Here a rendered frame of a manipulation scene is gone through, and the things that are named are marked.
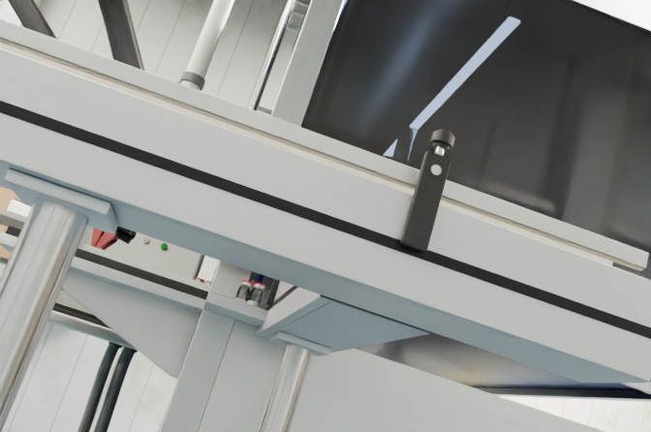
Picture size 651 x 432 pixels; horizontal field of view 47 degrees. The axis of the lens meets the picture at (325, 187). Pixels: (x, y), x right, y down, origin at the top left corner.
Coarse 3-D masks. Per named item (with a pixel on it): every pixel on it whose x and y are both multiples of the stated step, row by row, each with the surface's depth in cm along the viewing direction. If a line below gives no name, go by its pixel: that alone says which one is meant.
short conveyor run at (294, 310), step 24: (288, 288) 112; (288, 312) 101; (312, 312) 90; (336, 312) 85; (360, 312) 80; (264, 336) 138; (312, 336) 115; (336, 336) 106; (360, 336) 98; (384, 336) 92; (408, 336) 86
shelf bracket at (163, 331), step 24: (72, 288) 149; (96, 288) 150; (120, 288) 150; (96, 312) 148; (120, 312) 149; (144, 312) 150; (168, 312) 151; (192, 312) 152; (144, 336) 149; (168, 336) 150; (192, 336) 151; (168, 360) 149
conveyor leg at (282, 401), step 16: (272, 336) 127; (288, 336) 121; (288, 352) 123; (304, 352) 123; (320, 352) 121; (288, 368) 122; (304, 368) 122; (272, 384) 122; (288, 384) 121; (272, 400) 120; (288, 400) 120; (272, 416) 119; (288, 416) 120
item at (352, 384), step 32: (256, 352) 143; (352, 352) 146; (224, 384) 140; (256, 384) 141; (320, 384) 143; (352, 384) 144; (384, 384) 146; (416, 384) 147; (448, 384) 148; (224, 416) 139; (256, 416) 140; (320, 416) 142; (352, 416) 143; (384, 416) 144; (416, 416) 145; (448, 416) 146; (480, 416) 148; (512, 416) 149; (544, 416) 150
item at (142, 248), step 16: (80, 240) 240; (144, 240) 243; (160, 240) 245; (128, 256) 242; (144, 256) 243; (160, 256) 244; (176, 256) 244; (192, 256) 245; (176, 272) 243; (192, 272) 244; (64, 304) 234; (80, 304) 235
